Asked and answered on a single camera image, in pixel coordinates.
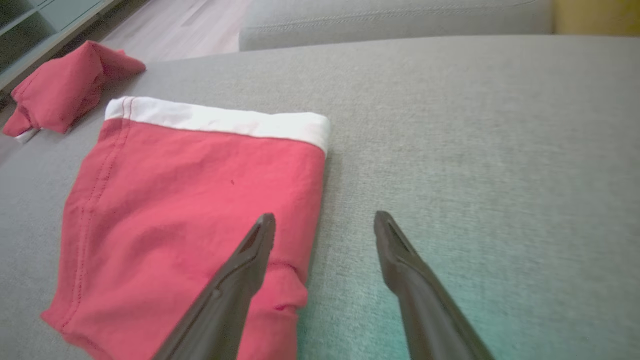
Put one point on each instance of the red basketball jersey white sleeves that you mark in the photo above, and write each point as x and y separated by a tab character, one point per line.
65	90

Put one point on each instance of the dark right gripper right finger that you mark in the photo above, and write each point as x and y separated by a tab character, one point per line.
420	300

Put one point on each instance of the yellow sofa cushion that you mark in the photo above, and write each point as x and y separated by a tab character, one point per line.
597	15

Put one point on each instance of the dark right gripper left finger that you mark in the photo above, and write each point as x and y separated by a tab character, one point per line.
235	295

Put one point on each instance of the grey sofa seat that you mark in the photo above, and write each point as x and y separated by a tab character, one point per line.
475	150

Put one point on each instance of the pale green shelf cabinet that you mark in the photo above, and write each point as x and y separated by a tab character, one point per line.
35	35

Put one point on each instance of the grey sofa cushion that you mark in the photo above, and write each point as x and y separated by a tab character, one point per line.
395	22

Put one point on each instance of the red shorts white waistband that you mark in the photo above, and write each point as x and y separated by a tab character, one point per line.
190	220

